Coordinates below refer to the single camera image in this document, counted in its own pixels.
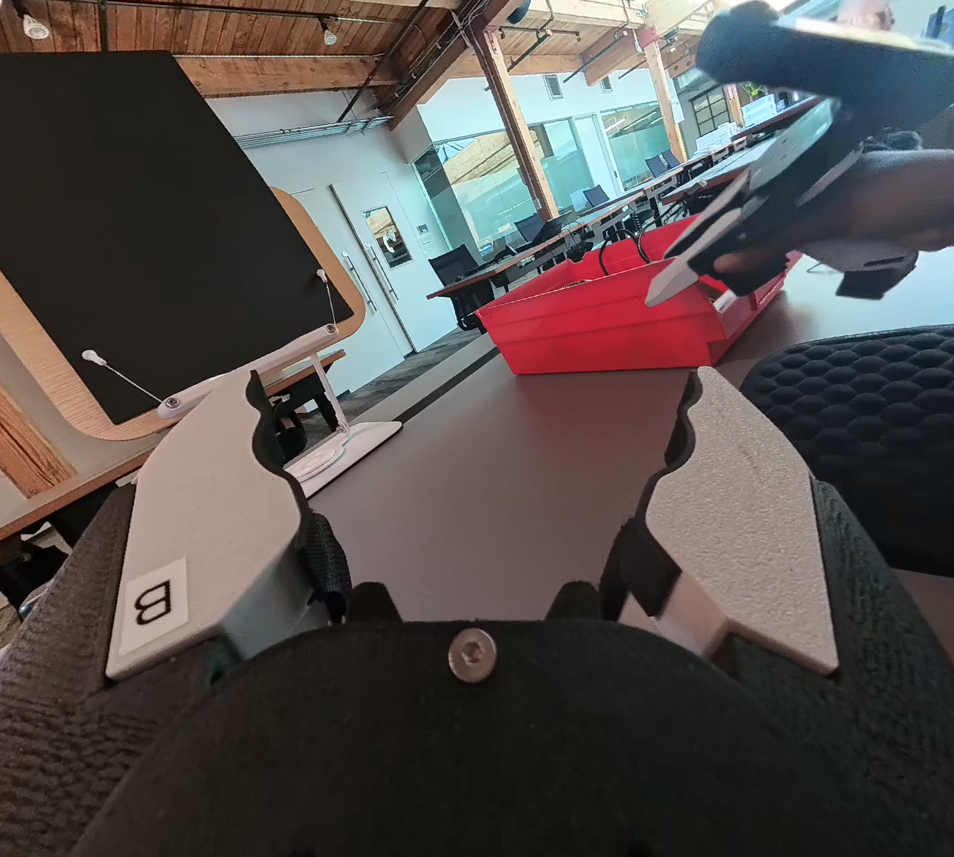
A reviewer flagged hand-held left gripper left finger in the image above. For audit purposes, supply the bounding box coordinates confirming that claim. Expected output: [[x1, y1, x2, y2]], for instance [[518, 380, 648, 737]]
[[104, 371, 351, 683]]

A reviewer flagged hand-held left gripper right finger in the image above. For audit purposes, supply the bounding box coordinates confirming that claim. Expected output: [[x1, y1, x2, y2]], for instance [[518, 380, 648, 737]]
[[600, 366, 839, 675]]

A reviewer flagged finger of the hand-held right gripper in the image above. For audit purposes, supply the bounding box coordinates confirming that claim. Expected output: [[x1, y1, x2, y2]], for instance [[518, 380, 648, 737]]
[[662, 170, 755, 266], [644, 257, 707, 308]]

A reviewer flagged red plastic bin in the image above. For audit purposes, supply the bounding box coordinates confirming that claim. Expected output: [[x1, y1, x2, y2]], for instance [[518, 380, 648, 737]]
[[475, 216, 802, 375]]

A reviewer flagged person's right hand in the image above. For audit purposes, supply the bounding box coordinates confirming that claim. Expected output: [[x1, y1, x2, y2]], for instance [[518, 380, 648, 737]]
[[712, 147, 954, 278]]

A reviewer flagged white stand with clear legs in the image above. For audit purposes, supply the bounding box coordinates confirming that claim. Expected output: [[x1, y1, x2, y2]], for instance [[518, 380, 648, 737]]
[[82, 268, 403, 499]]

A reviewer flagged black honeycomb wrist rest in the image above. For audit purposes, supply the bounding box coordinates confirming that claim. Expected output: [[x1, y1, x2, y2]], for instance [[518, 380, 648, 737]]
[[741, 326, 954, 575]]

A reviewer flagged long wood-edged desk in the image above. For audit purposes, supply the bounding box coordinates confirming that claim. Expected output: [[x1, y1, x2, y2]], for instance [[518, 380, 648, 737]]
[[427, 197, 649, 299]]

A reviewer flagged black office chair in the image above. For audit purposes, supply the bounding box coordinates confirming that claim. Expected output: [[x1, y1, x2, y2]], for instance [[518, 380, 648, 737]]
[[428, 244, 493, 332]]

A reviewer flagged white door with window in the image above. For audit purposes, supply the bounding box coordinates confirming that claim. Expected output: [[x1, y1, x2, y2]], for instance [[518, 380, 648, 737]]
[[331, 174, 414, 358]]

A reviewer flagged black coiled cable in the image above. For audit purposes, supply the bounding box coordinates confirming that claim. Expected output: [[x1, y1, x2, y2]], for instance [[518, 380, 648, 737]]
[[596, 225, 668, 276]]

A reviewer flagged black panel with wooden frame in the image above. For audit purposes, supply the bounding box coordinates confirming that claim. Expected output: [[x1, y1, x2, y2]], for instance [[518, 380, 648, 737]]
[[0, 50, 366, 442]]

